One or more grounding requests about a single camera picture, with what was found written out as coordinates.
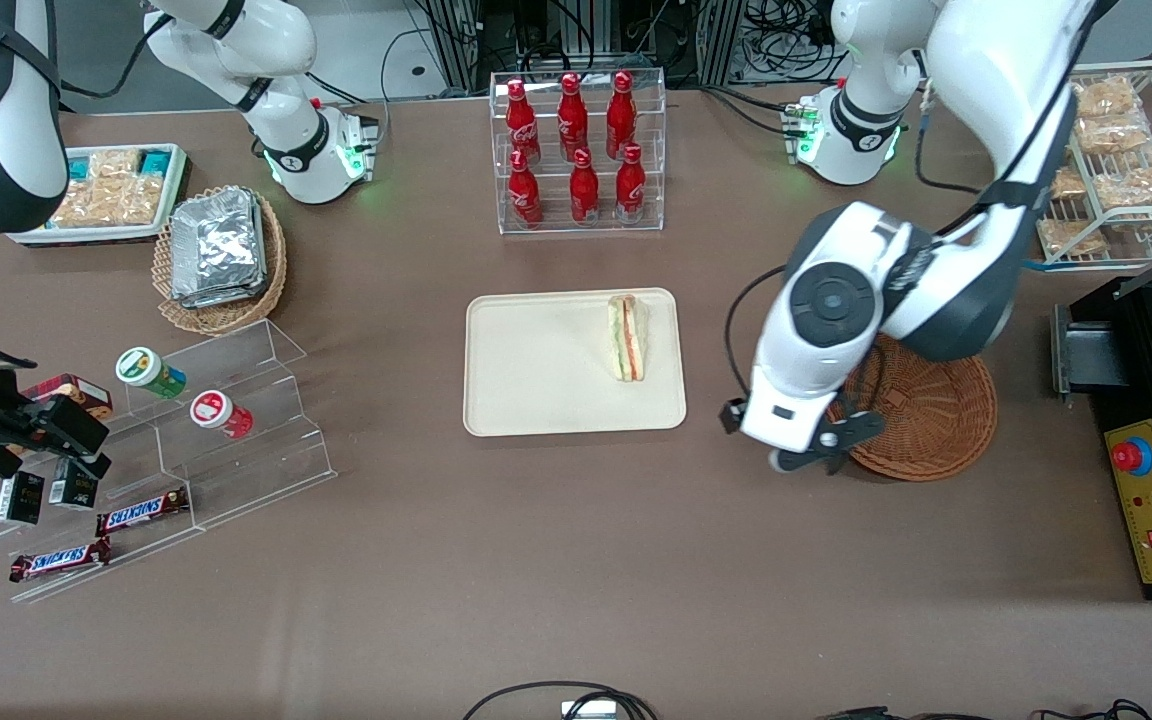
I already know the aluminium frame post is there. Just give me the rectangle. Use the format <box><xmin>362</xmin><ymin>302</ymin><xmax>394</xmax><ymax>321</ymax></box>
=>
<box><xmin>696</xmin><ymin>0</ymin><xmax>749</xmax><ymax>87</ymax></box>
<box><xmin>433</xmin><ymin>0</ymin><xmax>483</xmax><ymax>93</ymax></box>

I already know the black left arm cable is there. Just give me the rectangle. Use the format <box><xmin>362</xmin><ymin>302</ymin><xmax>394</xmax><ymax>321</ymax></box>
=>
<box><xmin>723</xmin><ymin>60</ymin><xmax>1083</xmax><ymax>407</ymax></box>

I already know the small black box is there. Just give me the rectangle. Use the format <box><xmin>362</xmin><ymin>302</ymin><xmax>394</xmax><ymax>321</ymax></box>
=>
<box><xmin>0</xmin><ymin>470</ymin><xmax>45</xmax><ymax>526</ymax></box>
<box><xmin>48</xmin><ymin>458</ymin><xmax>100</xmax><ymax>511</ymax></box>

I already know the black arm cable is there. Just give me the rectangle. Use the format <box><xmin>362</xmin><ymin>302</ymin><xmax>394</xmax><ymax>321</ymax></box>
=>
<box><xmin>723</xmin><ymin>60</ymin><xmax>1083</xmax><ymax>407</ymax></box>
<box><xmin>54</xmin><ymin>8</ymin><xmax>179</xmax><ymax>101</ymax></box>

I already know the round brown wicker basket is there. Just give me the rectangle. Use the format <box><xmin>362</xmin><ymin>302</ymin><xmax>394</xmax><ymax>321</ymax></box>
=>
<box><xmin>824</xmin><ymin>334</ymin><xmax>999</xmax><ymax>483</ymax></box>

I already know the silver foil pack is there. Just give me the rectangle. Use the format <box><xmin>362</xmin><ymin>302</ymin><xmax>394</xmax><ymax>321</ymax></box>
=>
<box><xmin>170</xmin><ymin>187</ymin><xmax>265</xmax><ymax>299</ymax></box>
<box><xmin>176</xmin><ymin>200</ymin><xmax>270</xmax><ymax>310</ymax></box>

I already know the black thin table cable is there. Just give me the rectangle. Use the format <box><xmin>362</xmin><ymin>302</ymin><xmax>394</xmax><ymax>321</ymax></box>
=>
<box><xmin>814</xmin><ymin>698</ymin><xmax>1152</xmax><ymax>720</ymax></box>

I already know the black looped table cable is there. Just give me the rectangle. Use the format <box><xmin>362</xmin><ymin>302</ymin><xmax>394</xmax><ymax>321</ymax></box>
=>
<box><xmin>462</xmin><ymin>681</ymin><xmax>659</xmax><ymax>720</ymax></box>

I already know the green cup with white lid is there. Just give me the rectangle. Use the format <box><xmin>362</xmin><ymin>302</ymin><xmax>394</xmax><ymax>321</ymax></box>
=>
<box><xmin>115</xmin><ymin>346</ymin><xmax>189</xmax><ymax>401</ymax></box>

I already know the black cable tangle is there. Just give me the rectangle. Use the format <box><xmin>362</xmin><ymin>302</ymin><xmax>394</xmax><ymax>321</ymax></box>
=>
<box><xmin>744</xmin><ymin>0</ymin><xmax>842</xmax><ymax>83</ymax></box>

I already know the black machine base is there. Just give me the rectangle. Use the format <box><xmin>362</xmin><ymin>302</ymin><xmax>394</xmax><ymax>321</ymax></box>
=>
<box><xmin>1086</xmin><ymin>274</ymin><xmax>1152</xmax><ymax>603</ymax></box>

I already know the grey metal block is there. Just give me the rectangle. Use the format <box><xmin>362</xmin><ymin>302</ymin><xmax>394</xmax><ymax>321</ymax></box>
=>
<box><xmin>1051</xmin><ymin>303</ymin><xmax>1133</xmax><ymax>398</ymax></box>

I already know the brown snickers bar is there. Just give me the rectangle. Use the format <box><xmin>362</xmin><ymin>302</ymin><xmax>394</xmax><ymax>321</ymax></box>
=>
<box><xmin>96</xmin><ymin>486</ymin><xmax>191</xmax><ymax>538</ymax></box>
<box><xmin>8</xmin><ymin>537</ymin><xmax>113</xmax><ymax>584</ymax></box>

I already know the clear acrylic stepped shelf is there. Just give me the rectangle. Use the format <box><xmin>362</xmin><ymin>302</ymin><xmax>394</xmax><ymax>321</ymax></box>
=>
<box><xmin>0</xmin><ymin>318</ymin><xmax>339</xmax><ymax>605</ymax></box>

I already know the black left base cable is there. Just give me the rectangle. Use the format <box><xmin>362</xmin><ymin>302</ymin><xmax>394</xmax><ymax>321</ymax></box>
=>
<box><xmin>698</xmin><ymin>84</ymin><xmax>799</xmax><ymax>137</ymax></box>

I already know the white rectangular snack tray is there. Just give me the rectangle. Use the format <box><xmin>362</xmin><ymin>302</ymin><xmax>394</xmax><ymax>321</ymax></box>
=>
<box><xmin>6</xmin><ymin>143</ymin><xmax>192</xmax><ymax>248</ymax></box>

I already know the beige plastic tray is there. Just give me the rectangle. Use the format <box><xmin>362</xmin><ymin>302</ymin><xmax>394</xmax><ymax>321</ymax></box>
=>
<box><xmin>463</xmin><ymin>288</ymin><xmax>688</xmax><ymax>438</ymax></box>

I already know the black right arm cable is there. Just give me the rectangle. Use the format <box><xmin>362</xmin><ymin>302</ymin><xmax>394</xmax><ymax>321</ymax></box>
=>
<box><xmin>54</xmin><ymin>8</ymin><xmax>179</xmax><ymax>101</ymax></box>

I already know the triangular sandwich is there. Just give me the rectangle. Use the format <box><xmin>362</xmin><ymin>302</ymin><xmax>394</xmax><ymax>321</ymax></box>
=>
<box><xmin>606</xmin><ymin>293</ymin><xmax>651</xmax><ymax>383</ymax></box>

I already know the red cola bottle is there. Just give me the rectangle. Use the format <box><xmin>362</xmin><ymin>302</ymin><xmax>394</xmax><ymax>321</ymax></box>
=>
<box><xmin>505</xmin><ymin>79</ymin><xmax>541</xmax><ymax>167</ymax></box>
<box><xmin>507</xmin><ymin>148</ymin><xmax>543</xmax><ymax>227</ymax></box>
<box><xmin>605</xmin><ymin>70</ymin><xmax>637</xmax><ymax>160</ymax></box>
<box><xmin>557</xmin><ymin>72</ymin><xmax>589</xmax><ymax>162</ymax></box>
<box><xmin>615</xmin><ymin>143</ymin><xmax>647</xmax><ymax>223</ymax></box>
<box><xmin>569</xmin><ymin>148</ymin><xmax>600</xmax><ymax>225</ymax></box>

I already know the red cup with white lid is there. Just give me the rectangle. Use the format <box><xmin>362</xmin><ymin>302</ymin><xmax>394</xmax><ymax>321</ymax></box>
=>
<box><xmin>189</xmin><ymin>390</ymin><xmax>255</xmax><ymax>441</ymax></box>

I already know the clear acrylic bottle rack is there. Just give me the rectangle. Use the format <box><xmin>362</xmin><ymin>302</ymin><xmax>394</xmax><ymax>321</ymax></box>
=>
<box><xmin>489</xmin><ymin>68</ymin><xmax>667</xmax><ymax>236</ymax></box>

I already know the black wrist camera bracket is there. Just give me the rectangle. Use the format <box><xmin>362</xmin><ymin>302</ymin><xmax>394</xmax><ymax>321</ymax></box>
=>
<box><xmin>815</xmin><ymin>407</ymin><xmax>886</xmax><ymax>477</ymax></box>

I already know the clear bag of crackers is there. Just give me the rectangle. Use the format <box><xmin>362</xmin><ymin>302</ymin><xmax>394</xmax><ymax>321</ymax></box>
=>
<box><xmin>49</xmin><ymin>178</ymin><xmax>119</xmax><ymax>230</ymax></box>
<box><xmin>112</xmin><ymin>174</ymin><xmax>167</xmax><ymax>227</ymax></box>
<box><xmin>89</xmin><ymin>149</ymin><xmax>144</xmax><ymax>181</ymax></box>

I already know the brown chocolate box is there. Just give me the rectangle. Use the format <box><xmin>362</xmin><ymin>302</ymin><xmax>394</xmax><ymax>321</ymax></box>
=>
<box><xmin>21</xmin><ymin>373</ymin><xmax>114</xmax><ymax>422</ymax></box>

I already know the oval light wicker basket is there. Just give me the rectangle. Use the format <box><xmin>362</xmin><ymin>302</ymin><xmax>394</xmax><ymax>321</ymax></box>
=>
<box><xmin>152</xmin><ymin>186</ymin><xmax>289</xmax><ymax>336</ymax></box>

